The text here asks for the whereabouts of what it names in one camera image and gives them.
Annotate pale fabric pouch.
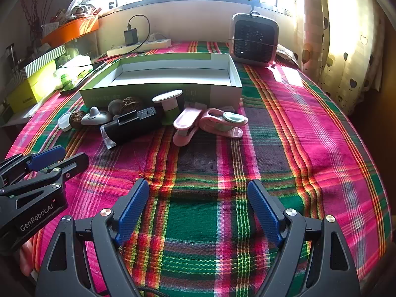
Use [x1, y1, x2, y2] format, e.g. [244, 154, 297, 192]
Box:
[277, 48, 299, 65]

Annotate white mushroom-shaped knob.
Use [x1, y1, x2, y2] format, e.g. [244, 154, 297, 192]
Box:
[107, 99, 124, 116]

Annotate yellow-green box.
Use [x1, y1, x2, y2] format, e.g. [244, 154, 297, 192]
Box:
[7, 74, 61, 112]

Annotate black smartphone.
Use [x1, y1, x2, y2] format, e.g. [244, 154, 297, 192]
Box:
[60, 62, 109, 96]

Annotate pink clip with green button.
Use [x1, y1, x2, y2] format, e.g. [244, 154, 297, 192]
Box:
[199, 108, 249, 139]

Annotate small grey space heater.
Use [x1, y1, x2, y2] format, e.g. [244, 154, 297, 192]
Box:
[228, 12, 278, 66]

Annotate black charger with cable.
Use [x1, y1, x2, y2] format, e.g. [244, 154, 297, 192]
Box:
[56, 15, 151, 69]

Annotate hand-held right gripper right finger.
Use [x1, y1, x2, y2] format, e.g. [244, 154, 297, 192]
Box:
[247, 179, 362, 297]

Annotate white power strip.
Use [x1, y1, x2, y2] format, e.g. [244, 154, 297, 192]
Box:
[107, 38, 172, 57]

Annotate green and white tissue pack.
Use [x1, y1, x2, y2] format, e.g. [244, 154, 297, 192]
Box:
[54, 54, 93, 89]

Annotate cream curtain with heart print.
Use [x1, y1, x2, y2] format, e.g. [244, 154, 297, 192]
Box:
[301, 0, 390, 115]

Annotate green holder with white top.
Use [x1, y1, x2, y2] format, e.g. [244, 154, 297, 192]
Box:
[152, 89, 184, 126]

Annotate pink and green plaid blanket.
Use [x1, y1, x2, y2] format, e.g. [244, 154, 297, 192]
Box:
[6, 40, 392, 297]

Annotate black charger adapter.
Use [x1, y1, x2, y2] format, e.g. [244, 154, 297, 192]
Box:
[124, 28, 139, 46]

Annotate green and white cardboard box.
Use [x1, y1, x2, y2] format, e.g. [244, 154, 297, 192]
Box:
[79, 52, 243, 114]

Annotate grey and white panda gadget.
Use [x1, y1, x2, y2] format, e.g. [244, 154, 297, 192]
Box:
[81, 106, 111, 126]

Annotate brown walnut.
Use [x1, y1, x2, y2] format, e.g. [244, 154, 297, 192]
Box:
[69, 110, 85, 129]
[119, 97, 143, 116]

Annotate dried branches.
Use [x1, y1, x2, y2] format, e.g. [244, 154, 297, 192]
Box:
[20, 0, 47, 47]

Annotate clear plastic bag with plants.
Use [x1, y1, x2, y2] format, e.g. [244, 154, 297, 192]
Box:
[62, 0, 101, 19]

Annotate small white jar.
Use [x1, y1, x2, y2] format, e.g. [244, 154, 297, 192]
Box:
[58, 113, 72, 130]

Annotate orange plastic tray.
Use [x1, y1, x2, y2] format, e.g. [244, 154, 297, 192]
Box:
[41, 17, 100, 44]

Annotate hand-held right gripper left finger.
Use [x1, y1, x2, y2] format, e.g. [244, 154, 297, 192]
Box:
[36, 178, 149, 297]

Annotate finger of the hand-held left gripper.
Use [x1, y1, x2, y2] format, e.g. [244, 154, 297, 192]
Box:
[0, 145, 66, 187]
[0, 152, 90, 210]

